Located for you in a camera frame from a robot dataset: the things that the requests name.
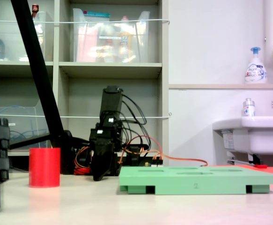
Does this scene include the black camera tripod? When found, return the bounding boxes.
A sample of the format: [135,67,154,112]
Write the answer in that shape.
[8,0,75,175]

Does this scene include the thin black arm wires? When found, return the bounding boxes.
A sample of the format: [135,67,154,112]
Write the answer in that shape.
[117,93,148,150]

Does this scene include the thin orange wire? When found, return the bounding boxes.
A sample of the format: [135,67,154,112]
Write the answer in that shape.
[121,135,208,167]

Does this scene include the white foam soap pump bottle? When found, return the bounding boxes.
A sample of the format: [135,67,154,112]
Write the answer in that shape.
[244,46,268,84]

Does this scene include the green shape sorter board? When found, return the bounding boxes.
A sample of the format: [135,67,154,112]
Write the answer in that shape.
[118,165,273,195]

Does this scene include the small board with wire connectors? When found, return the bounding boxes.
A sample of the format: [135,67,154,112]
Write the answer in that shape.
[144,157,164,167]

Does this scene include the orange labelled bottle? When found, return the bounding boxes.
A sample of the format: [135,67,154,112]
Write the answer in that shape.
[117,15,133,59]

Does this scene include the clear bin with bottles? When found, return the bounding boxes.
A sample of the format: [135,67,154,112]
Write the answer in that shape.
[72,8,151,63]

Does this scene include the white cord across shelf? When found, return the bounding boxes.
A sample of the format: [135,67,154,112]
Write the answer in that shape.
[0,19,171,25]

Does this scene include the beige shelf unit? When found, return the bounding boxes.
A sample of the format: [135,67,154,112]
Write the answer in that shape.
[0,0,170,157]

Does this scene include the white sink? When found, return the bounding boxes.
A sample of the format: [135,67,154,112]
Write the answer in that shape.
[212,116,273,165]

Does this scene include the small clear sanitizer bottle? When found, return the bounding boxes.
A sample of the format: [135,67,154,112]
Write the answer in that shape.
[242,97,256,117]

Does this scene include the red cylinder block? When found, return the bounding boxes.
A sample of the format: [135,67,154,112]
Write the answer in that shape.
[29,147,61,188]

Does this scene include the clear bin with blue cables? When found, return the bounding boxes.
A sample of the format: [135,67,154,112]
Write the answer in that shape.
[0,106,50,150]

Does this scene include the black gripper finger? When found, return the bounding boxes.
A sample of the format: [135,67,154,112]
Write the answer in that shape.
[92,144,115,181]

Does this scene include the clear bin with dark bottle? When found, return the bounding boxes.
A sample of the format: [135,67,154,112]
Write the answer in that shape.
[0,10,48,62]

